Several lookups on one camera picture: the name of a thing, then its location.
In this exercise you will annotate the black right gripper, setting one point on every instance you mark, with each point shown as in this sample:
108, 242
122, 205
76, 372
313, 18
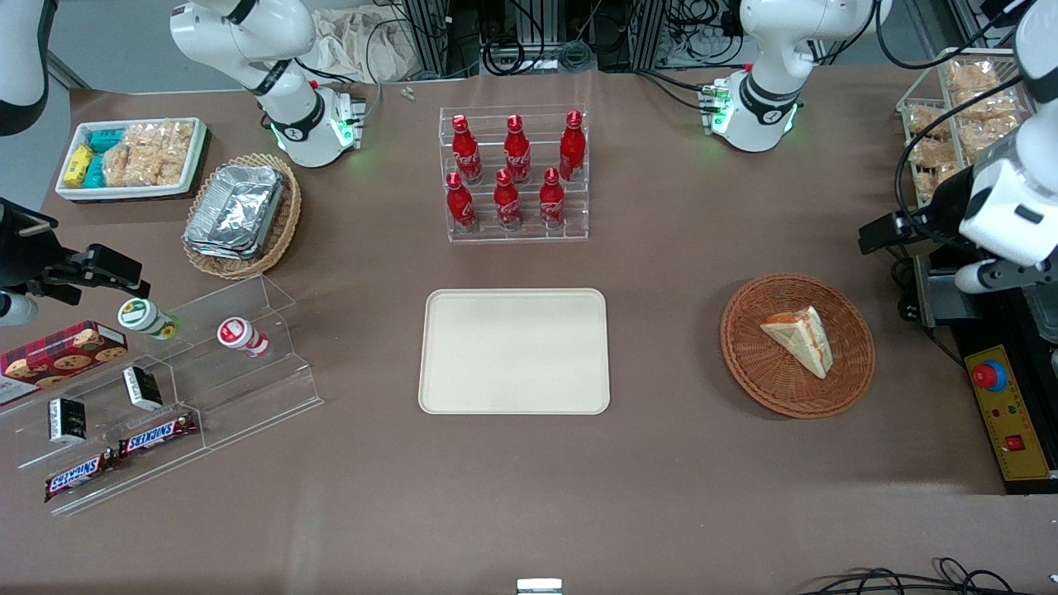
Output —
18, 252

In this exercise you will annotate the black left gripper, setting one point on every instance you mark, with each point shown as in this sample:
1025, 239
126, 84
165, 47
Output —
945, 207

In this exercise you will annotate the triangular sandwich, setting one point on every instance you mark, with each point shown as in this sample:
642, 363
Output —
800, 339

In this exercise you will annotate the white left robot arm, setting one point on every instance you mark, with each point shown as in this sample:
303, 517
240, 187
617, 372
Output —
769, 91

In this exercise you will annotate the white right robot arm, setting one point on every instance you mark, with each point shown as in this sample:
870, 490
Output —
297, 116

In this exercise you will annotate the aluminium foil tray stack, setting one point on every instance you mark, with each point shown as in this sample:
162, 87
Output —
235, 211

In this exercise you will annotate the brown round wicker basket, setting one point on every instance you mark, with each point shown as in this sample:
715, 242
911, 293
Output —
752, 364

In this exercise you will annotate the light oval wicker basket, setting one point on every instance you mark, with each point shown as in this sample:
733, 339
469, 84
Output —
285, 223

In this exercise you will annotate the beige plastic tray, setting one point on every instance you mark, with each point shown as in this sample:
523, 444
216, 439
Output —
512, 351

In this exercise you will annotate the green capped yogurt bottle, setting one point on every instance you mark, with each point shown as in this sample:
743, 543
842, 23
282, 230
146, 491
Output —
145, 317

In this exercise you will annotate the clear fried snack bag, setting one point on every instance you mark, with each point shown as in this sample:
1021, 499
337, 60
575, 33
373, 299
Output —
930, 186
927, 121
979, 139
971, 76
988, 106
934, 153

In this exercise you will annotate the white plastic snack bin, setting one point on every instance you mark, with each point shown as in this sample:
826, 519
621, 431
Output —
124, 192

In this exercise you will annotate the red plaid cookie box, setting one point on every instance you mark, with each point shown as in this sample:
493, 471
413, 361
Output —
58, 359

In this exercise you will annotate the teal snack packet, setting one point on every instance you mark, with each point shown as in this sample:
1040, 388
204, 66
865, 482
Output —
95, 172
106, 139

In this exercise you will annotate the clear rice cracker bag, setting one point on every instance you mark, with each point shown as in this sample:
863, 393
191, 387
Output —
169, 145
124, 165

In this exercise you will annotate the yellow snack packet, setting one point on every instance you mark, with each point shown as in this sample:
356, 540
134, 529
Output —
78, 165

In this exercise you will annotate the small black white box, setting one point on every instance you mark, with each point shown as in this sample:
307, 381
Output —
66, 420
142, 388

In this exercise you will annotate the black countertop appliance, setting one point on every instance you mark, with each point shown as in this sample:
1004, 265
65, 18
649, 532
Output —
975, 330

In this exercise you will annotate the red capped yogurt bottle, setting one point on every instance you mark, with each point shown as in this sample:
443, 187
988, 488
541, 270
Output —
240, 335

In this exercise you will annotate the Snickers chocolate bar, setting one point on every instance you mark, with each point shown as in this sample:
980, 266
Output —
157, 435
76, 477

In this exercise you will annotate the clear acrylic stepped display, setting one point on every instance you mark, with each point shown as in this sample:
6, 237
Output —
248, 397

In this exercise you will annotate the yellow emergency stop box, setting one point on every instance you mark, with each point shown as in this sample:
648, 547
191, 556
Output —
1004, 413

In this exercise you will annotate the clear acrylic bottle rack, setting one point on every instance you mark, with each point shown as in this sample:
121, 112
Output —
570, 233

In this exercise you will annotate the red cola bottle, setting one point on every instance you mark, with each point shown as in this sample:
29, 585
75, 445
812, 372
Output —
466, 153
460, 207
551, 202
517, 153
572, 149
507, 202

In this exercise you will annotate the beige crumpled cloth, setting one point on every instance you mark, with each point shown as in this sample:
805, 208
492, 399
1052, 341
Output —
364, 45

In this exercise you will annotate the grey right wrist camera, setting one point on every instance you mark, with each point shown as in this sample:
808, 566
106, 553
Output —
15, 310

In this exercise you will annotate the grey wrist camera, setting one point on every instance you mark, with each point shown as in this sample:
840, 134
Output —
988, 277
15, 310

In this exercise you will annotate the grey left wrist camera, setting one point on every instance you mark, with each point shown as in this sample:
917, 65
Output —
988, 277

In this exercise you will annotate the aluminium frame rack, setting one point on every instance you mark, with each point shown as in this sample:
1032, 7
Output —
628, 33

